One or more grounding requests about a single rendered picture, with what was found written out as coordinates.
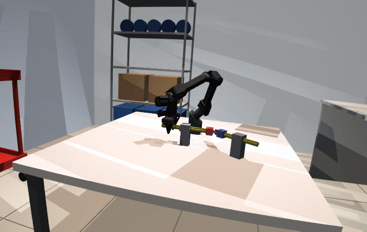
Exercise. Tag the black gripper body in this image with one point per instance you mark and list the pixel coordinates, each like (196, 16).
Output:
(172, 114)

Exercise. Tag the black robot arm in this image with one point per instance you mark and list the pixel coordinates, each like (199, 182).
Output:
(180, 90)

